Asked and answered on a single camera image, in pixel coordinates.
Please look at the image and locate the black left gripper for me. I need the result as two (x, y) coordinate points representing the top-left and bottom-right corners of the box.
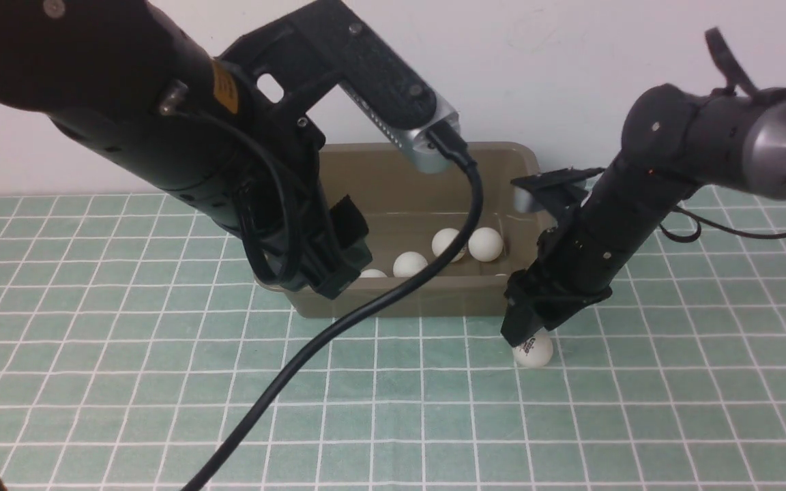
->
(52, 61), (373, 299)

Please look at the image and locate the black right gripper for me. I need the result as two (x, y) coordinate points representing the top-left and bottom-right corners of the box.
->
(500, 209), (639, 348)

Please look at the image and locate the white ping-pong ball printed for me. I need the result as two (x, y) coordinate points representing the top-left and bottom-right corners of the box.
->
(431, 228), (468, 264)

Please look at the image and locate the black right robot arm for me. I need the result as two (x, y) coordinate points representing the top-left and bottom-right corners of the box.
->
(500, 28), (786, 347)

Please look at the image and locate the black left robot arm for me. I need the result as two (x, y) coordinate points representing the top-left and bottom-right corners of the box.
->
(0, 1), (372, 299)

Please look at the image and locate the olive green plastic bin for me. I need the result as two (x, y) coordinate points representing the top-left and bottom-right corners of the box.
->
(267, 142), (551, 319)

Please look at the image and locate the green checked tablecloth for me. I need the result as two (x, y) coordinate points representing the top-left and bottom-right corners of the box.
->
(0, 194), (786, 490)

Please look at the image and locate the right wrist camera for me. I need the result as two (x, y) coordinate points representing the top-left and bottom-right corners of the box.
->
(510, 168), (605, 220)

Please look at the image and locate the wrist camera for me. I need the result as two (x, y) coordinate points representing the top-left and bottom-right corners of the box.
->
(222, 1), (461, 174)
(510, 168), (605, 220)

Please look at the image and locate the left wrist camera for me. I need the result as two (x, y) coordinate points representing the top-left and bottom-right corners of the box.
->
(222, 1), (461, 174)

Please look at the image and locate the black right camera cable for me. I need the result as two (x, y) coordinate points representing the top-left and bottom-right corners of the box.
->
(659, 198), (786, 243)

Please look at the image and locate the black camera cable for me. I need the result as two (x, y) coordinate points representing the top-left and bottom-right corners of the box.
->
(659, 198), (786, 243)
(0, 109), (486, 491)

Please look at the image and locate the black left camera cable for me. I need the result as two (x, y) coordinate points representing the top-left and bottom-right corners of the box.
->
(0, 109), (486, 491)

